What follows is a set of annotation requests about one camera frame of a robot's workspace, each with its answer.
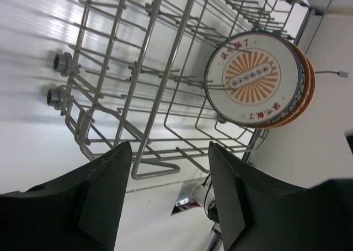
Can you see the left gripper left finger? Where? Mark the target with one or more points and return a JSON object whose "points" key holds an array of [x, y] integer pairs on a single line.
{"points": [[79, 210]]}

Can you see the grey wire dish rack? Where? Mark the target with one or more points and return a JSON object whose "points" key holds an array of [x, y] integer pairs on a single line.
{"points": [[136, 73]]}

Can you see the floral plate front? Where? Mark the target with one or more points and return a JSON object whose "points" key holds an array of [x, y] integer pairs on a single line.
{"points": [[297, 105]]}

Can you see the orange sunburst white plate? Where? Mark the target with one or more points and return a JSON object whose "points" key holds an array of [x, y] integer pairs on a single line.
{"points": [[252, 78]]}

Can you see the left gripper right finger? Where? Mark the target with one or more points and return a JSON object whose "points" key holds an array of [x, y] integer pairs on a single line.
{"points": [[259, 212]]}

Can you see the black cable white plug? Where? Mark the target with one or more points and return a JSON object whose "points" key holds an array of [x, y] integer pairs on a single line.
{"points": [[341, 74]]}

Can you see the floral plate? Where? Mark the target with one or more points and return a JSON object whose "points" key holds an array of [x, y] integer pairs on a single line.
{"points": [[308, 98], [297, 105]]}

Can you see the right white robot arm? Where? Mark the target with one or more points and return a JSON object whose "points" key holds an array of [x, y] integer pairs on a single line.
{"points": [[209, 205]]}

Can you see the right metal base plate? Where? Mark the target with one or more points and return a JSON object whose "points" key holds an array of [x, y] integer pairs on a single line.
{"points": [[183, 197]]}

